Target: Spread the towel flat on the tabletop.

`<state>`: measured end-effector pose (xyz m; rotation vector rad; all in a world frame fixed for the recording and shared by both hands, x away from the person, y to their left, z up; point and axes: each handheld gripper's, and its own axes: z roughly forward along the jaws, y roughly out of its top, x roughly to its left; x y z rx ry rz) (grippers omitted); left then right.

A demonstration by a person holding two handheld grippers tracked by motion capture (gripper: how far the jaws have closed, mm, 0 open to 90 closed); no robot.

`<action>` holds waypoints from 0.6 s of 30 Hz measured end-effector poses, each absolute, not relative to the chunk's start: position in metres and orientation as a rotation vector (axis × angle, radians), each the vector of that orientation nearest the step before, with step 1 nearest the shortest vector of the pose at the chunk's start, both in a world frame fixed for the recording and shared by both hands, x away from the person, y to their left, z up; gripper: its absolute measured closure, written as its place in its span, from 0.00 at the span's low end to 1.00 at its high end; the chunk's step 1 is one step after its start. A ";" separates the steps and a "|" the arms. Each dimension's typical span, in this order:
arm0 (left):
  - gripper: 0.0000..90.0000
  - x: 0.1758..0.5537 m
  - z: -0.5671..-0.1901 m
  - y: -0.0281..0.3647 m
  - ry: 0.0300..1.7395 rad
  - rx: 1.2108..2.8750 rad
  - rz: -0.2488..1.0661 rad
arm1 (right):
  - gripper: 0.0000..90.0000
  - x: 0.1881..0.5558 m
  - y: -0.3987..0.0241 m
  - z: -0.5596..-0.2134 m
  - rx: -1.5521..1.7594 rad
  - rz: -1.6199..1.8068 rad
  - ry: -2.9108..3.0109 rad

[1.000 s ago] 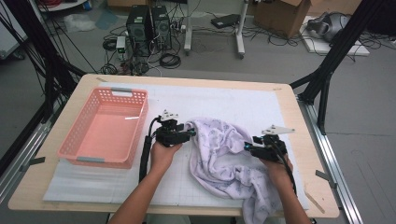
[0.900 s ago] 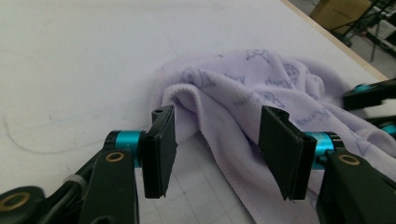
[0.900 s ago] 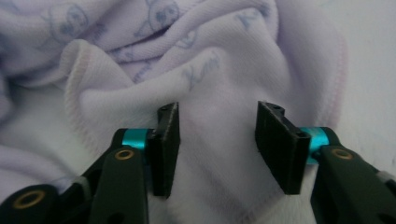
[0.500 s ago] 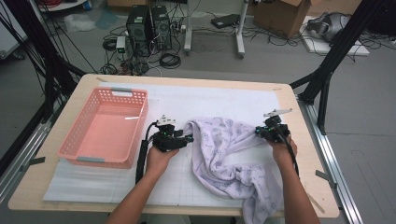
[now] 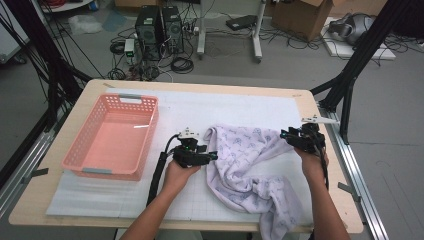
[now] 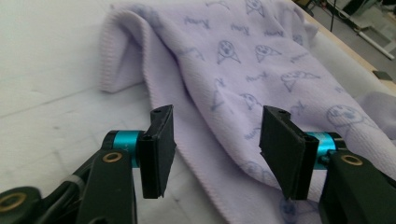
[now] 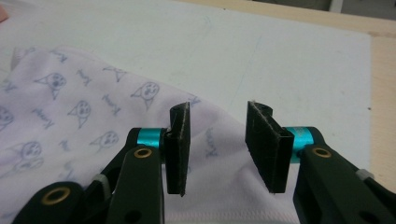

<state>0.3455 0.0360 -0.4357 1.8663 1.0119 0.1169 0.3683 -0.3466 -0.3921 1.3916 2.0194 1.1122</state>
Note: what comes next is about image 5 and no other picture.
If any teal sheet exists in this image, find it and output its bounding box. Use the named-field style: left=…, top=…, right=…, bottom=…
left=101, top=10, right=129, bottom=33

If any aluminium rail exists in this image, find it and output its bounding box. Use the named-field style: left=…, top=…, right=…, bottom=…
left=318, top=106, right=390, bottom=240
left=0, top=128, right=56, bottom=218

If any clear plastic bag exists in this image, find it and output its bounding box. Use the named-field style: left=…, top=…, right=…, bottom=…
left=68, top=13, right=104, bottom=36

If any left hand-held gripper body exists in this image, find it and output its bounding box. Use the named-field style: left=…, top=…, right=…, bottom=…
left=171, top=126, right=210, bottom=169

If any white metal stand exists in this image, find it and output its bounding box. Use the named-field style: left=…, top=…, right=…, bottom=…
left=196, top=0, right=268, bottom=64

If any white grid mat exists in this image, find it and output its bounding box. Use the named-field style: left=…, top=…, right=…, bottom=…
left=45, top=87, right=329, bottom=225

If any person's left hand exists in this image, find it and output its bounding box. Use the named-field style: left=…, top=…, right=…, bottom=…
left=162, top=159, right=202, bottom=198

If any grey metal bracket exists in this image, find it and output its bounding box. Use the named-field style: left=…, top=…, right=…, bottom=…
left=337, top=181, right=362, bottom=203
left=21, top=167, right=50, bottom=185

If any white cabinet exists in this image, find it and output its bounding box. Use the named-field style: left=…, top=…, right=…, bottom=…
left=0, top=6, right=30, bottom=64

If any black computer tower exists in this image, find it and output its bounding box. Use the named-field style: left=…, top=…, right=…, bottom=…
left=162, top=5, right=185, bottom=55
left=134, top=5, right=164, bottom=62

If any white flat board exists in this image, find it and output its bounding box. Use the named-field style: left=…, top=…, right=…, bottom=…
left=321, top=16, right=397, bottom=61

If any pink plastic basket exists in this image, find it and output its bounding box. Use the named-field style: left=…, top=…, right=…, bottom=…
left=60, top=93, right=160, bottom=182

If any lilac printed cloth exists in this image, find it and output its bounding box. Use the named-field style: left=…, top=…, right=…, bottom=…
left=203, top=124, right=305, bottom=240

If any open cardboard box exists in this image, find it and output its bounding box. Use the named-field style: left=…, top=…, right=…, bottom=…
left=270, top=0, right=334, bottom=42

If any person's right hand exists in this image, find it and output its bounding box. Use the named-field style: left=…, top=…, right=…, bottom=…
left=294, top=147, right=330, bottom=186

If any black metal frame strut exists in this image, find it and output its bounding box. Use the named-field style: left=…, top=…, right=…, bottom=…
left=0, top=0, right=93, bottom=132
left=309, top=0, right=424, bottom=146

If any black flat device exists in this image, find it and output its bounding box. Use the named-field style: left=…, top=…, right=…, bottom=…
left=225, top=14, right=258, bottom=32

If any black cable coil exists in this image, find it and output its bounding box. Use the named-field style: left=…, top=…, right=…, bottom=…
left=170, top=56, right=195, bottom=75

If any right hand-held gripper cable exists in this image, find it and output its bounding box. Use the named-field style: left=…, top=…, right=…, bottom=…
left=318, top=143, right=332, bottom=192

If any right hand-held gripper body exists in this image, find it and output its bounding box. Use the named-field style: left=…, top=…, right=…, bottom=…
left=287, top=114, right=340, bottom=154

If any grey rounded device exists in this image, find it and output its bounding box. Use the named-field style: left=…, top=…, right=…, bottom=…
left=328, top=12, right=377, bottom=46

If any white power adapter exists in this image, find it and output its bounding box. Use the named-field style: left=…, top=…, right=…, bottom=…
left=123, top=38, right=136, bottom=65

